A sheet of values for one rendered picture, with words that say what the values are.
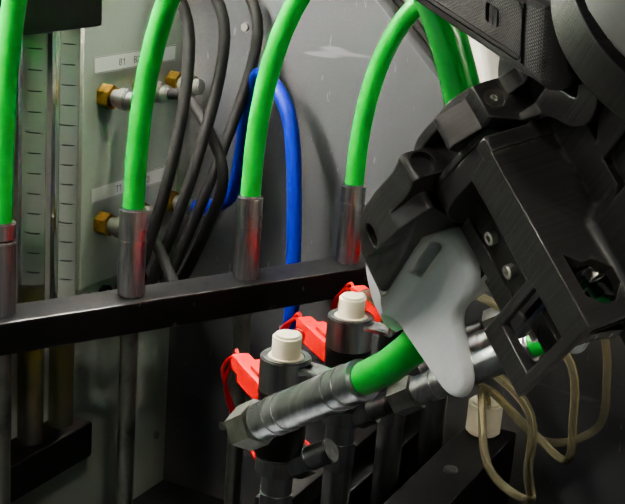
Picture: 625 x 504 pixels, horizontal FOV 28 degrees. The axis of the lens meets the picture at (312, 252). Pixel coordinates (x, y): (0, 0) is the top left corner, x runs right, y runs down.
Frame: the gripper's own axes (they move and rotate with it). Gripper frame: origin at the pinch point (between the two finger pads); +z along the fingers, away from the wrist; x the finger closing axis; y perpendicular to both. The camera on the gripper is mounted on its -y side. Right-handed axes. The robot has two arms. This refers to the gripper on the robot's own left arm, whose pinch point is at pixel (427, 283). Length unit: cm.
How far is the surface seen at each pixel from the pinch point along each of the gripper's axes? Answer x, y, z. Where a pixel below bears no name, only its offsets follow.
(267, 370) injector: -0.6, -4.9, 20.0
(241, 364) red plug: -0.2, -7.2, 25.0
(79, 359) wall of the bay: -4, -21, 53
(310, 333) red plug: 6.0, -8.9, 28.8
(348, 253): 14.6, -16.4, 37.2
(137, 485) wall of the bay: 0, -13, 68
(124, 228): -2.1, -19.9, 29.9
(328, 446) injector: 1.5, -0.3, 21.9
